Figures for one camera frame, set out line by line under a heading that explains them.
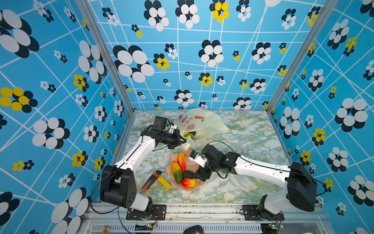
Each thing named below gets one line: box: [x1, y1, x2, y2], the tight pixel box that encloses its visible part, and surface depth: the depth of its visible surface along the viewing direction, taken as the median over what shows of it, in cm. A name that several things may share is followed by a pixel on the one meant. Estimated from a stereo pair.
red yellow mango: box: [181, 177, 197, 188], surface depth 80 cm
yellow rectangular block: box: [156, 175, 172, 191], surface depth 84 cm
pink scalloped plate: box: [166, 149, 206, 191], surface depth 82 cm
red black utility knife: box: [139, 170, 163, 195], surface depth 85 cm
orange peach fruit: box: [177, 152, 186, 174], surface depth 88 cm
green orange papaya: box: [170, 160, 183, 184], surface depth 84 cm
